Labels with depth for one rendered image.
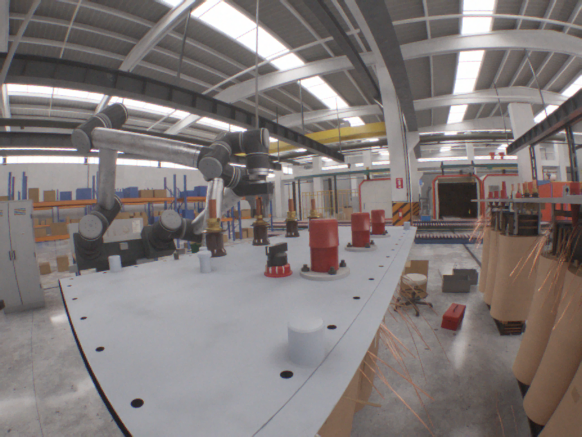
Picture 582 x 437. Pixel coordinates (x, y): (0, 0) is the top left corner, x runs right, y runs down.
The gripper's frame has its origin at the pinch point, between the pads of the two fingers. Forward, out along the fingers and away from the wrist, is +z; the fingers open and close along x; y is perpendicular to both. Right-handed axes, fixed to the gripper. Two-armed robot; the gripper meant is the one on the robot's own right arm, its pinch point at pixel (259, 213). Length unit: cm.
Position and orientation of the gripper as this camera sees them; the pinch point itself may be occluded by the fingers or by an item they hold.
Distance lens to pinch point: 108.0
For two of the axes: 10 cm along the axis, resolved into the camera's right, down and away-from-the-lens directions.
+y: 4.7, -0.7, 8.8
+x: -8.8, 0.2, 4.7
